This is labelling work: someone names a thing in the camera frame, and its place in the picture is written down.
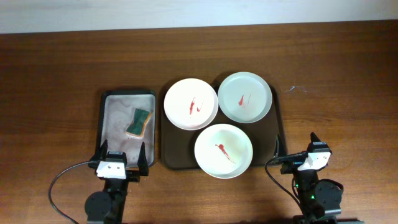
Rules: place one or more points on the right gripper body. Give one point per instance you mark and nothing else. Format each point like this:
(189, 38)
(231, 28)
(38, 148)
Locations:
(306, 178)

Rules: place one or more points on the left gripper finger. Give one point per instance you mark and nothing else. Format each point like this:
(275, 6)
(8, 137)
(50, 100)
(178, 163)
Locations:
(100, 153)
(142, 161)

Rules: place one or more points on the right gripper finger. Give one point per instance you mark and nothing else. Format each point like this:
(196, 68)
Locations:
(314, 138)
(279, 147)

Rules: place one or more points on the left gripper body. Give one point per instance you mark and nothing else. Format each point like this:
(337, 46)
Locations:
(130, 175)

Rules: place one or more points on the green orange sponge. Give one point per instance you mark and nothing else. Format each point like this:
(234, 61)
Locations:
(139, 122)

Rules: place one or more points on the white front plate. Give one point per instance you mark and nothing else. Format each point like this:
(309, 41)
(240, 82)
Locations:
(223, 151)

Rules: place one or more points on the pink white plate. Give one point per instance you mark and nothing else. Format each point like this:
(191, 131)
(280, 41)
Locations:
(191, 104)

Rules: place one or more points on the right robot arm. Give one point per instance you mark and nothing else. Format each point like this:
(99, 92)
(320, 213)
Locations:
(318, 199)

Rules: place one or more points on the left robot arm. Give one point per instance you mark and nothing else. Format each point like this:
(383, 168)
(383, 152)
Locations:
(107, 205)

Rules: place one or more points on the large brown serving tray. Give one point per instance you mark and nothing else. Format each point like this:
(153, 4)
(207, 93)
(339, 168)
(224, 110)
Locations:
(177, 145)

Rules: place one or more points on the small soapy water tray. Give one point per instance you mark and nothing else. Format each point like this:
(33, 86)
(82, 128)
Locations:
(126, 121)

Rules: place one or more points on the pale green plate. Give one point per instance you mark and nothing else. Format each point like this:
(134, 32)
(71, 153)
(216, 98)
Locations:
(244, 97)

